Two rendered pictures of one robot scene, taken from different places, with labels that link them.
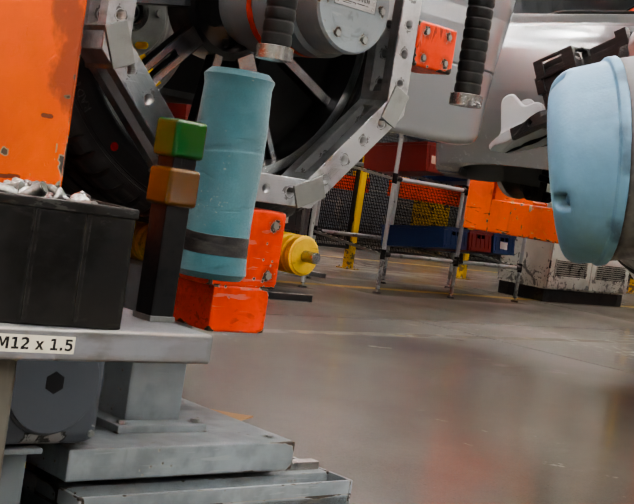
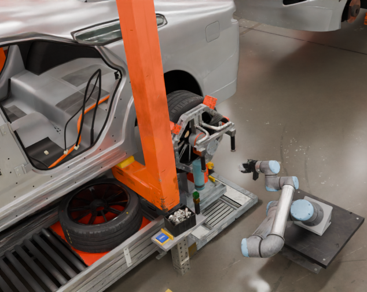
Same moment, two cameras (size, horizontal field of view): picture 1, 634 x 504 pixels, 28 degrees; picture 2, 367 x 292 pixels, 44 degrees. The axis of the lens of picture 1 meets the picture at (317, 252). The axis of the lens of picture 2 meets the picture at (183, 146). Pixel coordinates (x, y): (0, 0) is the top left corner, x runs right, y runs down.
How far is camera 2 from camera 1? 2.63 m
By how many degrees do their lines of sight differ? 32
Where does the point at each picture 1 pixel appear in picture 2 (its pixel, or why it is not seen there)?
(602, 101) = (245, 250)
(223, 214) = (200, 183)
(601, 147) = (246, 254)
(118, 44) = (178, 165)
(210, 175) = (197, 179)
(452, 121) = (230, 93)
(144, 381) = (190, 186)
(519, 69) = not seen: outside the picture
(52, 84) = (175, 189)
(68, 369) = (182, 202)
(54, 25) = (173, 183)
